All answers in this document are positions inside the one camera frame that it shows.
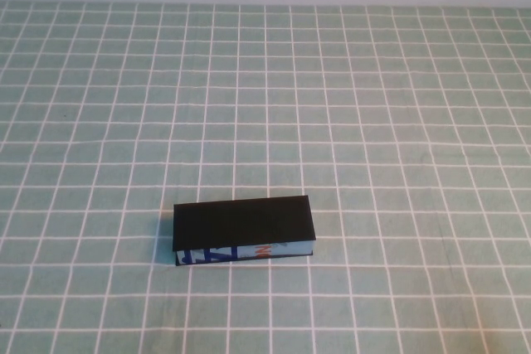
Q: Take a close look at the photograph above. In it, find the black printed glasses case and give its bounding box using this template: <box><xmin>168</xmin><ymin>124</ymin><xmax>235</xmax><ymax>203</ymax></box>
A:
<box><xmin>173</xmin><ymin>195</ymin><xmax>319</xmax><ymax>268</ymax></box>

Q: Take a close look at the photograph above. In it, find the green checked tablecloth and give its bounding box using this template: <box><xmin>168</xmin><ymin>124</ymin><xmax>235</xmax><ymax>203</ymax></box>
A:
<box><xmin>0</xmin><ymin>0</ymin><xmax>531</xmax><ymax>354</ymax></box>

